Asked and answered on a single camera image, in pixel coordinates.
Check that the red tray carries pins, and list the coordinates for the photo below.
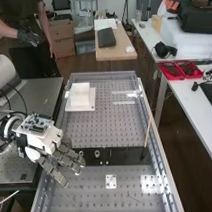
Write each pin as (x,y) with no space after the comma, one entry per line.
(190,69)
(171,71)

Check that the white mouse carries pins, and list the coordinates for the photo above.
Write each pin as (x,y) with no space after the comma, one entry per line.
(130,49)

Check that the larger metal nut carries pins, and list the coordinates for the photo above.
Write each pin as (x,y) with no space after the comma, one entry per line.
(96,154)

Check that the person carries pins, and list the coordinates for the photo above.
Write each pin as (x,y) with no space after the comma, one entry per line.
(9,11)

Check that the cardboard box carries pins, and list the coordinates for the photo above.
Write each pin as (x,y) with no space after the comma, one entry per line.
(61,29)
(64,48)

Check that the black headphones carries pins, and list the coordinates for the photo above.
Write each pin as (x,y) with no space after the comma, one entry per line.
(163,48)

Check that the black plate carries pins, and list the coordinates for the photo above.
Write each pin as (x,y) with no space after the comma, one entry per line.
(123,156)

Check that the black laptop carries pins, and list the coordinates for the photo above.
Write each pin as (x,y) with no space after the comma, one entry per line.
(106,37)

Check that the wooden desk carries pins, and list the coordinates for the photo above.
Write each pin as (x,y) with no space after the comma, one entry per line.
(115,52)

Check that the thin stick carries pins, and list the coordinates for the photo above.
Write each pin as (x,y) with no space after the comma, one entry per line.
(148,127)

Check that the smaller metal nut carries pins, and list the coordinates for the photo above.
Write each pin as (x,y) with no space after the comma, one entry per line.
(80,152)

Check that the white desk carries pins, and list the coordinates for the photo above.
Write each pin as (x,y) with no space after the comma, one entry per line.
(194,43)
(195,123)

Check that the small metal bracket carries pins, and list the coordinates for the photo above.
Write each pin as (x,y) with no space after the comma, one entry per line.
(110,181)

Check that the black case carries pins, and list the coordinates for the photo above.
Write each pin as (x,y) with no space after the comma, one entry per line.
(198,18)

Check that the small white box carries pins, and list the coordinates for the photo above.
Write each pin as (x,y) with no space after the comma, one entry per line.
(80,93)

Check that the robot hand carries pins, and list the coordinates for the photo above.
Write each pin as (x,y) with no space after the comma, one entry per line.
(42,137)

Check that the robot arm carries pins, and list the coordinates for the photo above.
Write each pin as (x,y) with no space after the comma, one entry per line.
(0,72)

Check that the clear box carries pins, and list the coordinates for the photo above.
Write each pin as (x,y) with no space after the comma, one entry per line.
(155,138)

